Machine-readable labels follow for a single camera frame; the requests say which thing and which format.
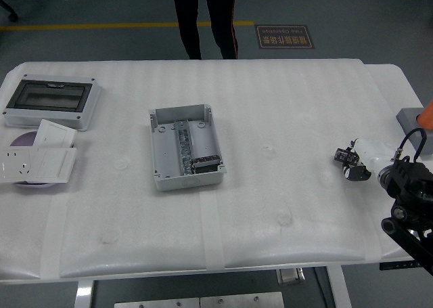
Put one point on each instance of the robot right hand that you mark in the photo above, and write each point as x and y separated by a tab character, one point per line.
372	152

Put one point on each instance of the grey square block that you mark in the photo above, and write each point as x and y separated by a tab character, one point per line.
409	118

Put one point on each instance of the white tape strip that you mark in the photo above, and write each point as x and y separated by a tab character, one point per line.
54	237

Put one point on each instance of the orange cone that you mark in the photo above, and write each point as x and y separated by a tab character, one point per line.
427	116

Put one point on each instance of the purple round disc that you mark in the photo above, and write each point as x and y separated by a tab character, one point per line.
23	139

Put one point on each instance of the black label strip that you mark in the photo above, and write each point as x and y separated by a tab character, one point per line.
395	265

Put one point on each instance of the white table leg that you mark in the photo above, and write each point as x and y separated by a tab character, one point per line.
83	296
340	287

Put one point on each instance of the grey metal floor plate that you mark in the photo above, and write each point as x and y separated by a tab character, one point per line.
155	303
242	300

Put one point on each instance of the grey open junction box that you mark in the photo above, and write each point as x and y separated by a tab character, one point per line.
204	135

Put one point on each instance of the white foam table mat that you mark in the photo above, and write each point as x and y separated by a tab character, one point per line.
270	203

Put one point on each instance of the white wide switch panel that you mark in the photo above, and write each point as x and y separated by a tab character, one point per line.
50	164

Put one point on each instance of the person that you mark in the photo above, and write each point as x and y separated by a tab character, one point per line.
189	20

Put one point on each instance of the white wall socket panel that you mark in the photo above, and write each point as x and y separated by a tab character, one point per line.
13	166

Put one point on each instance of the black office chair base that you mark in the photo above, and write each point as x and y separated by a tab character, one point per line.
13	16

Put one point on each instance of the grey box with dark window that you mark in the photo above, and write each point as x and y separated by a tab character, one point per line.
20	114

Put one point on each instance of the grey metal table bracket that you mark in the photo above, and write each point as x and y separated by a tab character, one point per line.
290	276

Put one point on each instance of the black cylindrical battery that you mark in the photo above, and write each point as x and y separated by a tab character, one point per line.
206	163
343	154

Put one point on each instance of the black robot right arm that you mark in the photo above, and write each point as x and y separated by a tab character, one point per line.
409	176

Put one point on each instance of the white blank switch panel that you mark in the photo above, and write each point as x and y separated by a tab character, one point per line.
54	133

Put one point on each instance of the metal DIN rail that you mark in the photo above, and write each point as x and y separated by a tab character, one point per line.
184	142

